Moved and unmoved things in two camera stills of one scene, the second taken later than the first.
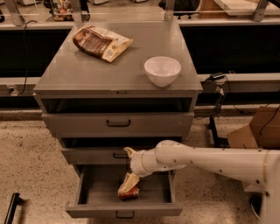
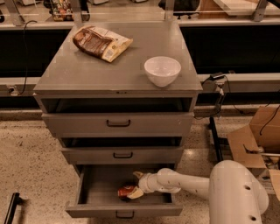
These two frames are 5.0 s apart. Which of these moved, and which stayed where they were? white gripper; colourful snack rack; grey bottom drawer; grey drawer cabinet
Moved: white gripper
Stayed: colourful snack rack; grey bottom drawer; grey drawer cabinet
